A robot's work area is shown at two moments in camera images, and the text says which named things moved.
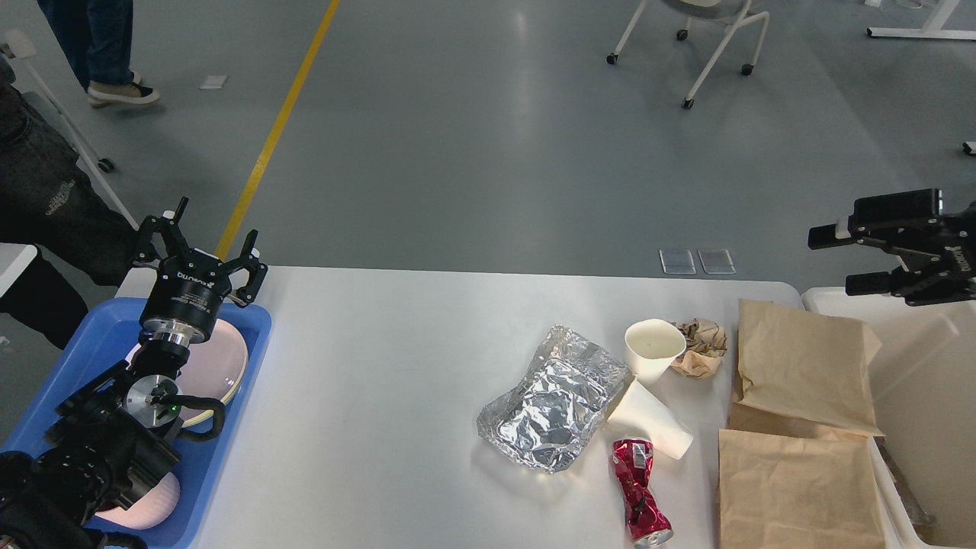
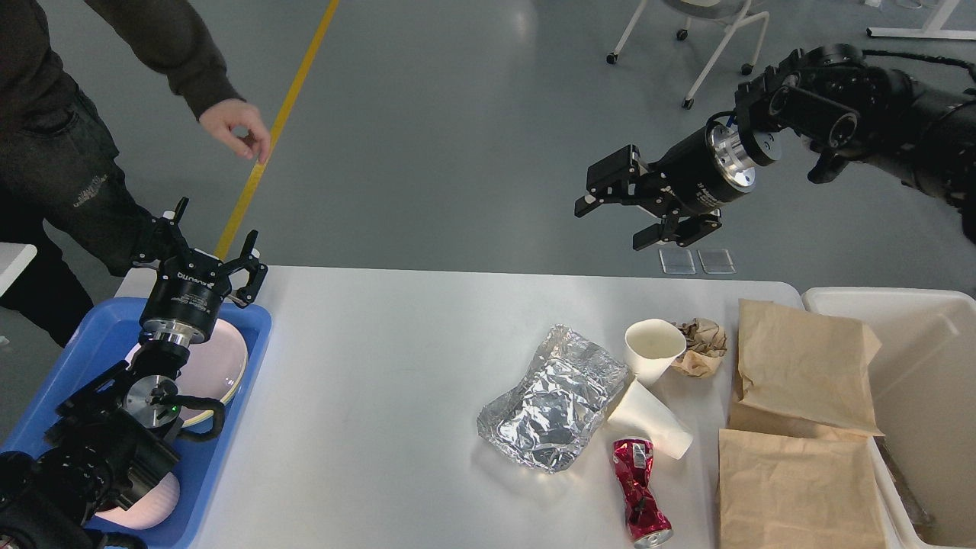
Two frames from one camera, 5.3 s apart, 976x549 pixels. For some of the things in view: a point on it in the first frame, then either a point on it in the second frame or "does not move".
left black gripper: (184, 295) does not move
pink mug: (150, 510) does not move
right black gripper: (912, 226) to (709, 168)
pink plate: (213, 367) does not move
